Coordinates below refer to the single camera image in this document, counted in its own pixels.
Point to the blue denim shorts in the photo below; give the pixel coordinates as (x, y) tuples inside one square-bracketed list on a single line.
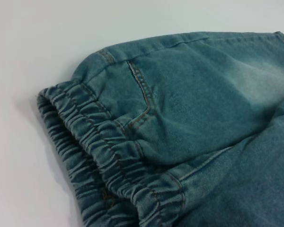
[(191, 118)]

